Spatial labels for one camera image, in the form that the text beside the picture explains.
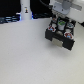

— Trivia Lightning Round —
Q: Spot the dark equipment with blue lights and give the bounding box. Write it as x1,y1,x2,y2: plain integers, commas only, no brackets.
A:
0,13,21,24

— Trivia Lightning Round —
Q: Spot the black kcup holder box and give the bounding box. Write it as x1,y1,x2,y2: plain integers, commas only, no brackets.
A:
45,17,76,50

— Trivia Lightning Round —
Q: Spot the black cable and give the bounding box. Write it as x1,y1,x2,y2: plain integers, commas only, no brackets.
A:
39,0,54,11

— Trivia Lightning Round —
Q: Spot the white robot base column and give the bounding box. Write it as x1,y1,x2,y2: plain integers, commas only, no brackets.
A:
20,0,32,20

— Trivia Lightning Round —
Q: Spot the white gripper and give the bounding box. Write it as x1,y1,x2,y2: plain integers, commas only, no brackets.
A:
50,0,78,22

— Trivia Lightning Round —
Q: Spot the green kcup pod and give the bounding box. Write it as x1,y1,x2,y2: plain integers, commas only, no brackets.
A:
58,20,66,26

